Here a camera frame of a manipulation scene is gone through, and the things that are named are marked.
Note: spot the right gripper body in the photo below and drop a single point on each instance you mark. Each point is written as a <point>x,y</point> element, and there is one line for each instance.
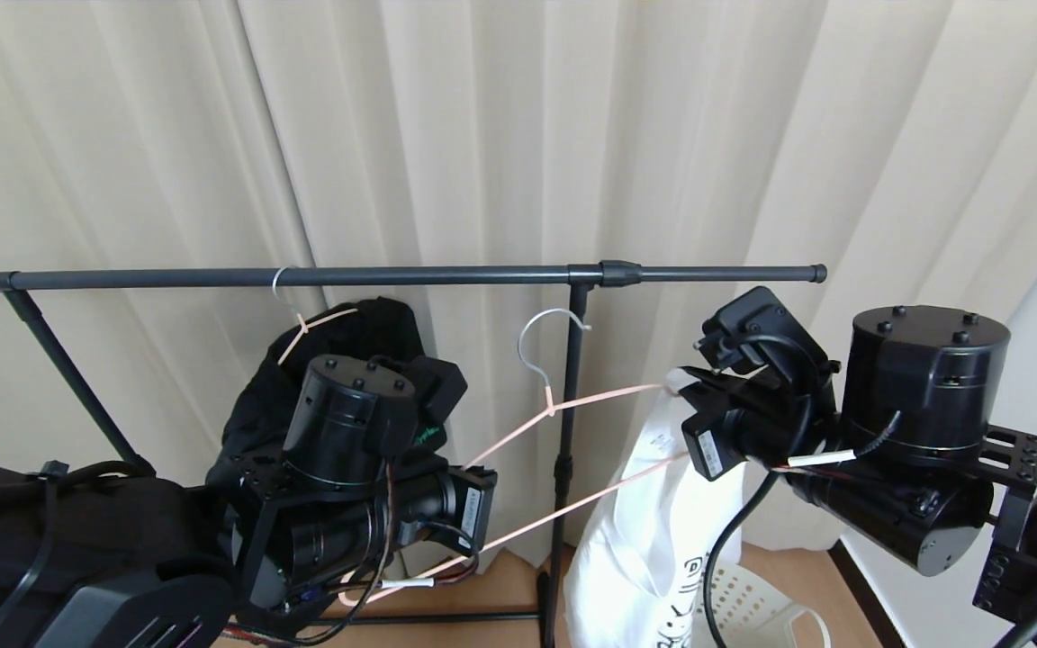
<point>888,513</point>

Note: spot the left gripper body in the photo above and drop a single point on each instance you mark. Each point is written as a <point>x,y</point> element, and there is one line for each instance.
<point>356,540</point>

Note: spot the pink clothes hanger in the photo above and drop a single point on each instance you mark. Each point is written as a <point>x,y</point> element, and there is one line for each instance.
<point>329,319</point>
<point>552,407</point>

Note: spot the white garment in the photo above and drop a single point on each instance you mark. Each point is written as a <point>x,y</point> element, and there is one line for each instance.
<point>644,558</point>

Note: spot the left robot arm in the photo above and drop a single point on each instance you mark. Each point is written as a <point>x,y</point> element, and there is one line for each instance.
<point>77,540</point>

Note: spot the white laundry basket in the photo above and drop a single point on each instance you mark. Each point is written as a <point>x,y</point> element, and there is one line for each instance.
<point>752,612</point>

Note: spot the black clothes rack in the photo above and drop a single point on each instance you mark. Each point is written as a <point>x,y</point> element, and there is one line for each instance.
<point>437,274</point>

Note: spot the white curtain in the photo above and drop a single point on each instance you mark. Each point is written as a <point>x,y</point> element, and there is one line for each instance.
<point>572,117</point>

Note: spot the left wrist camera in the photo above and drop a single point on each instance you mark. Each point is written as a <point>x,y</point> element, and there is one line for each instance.
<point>437,387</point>

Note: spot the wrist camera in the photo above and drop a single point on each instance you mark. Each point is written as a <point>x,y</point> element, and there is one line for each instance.
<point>761,333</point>
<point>437,387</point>

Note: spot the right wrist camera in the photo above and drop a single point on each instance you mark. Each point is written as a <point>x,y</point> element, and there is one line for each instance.
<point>761,333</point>

